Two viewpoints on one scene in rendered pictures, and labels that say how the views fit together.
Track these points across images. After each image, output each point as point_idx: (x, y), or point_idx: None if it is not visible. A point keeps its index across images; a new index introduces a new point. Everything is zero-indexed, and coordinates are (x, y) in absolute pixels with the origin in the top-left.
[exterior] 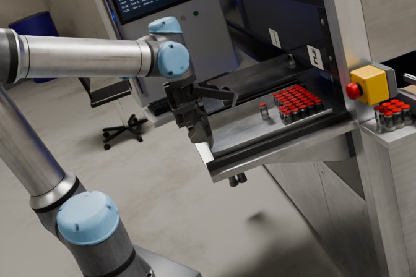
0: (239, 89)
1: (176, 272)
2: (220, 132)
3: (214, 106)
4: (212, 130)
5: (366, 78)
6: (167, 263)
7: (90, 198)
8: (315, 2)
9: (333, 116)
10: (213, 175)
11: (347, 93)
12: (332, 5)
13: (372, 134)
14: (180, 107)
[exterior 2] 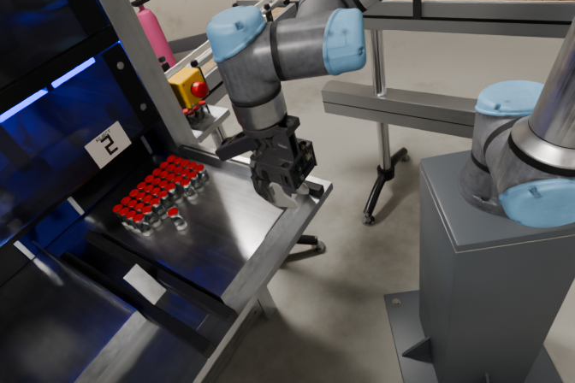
0: (40, 374)
1: (438, 171)
2: (227, 259)
3: (115, 373)
4: (222, 279)
5: (198, 68)
6: (439, 185)
7: (504, 97)
8: (97, 49)
9: (192, 148)
10: (328, 182)
11: (204, 90)
12: (136, 25)
13: (214, 124)
14: (300, 138)
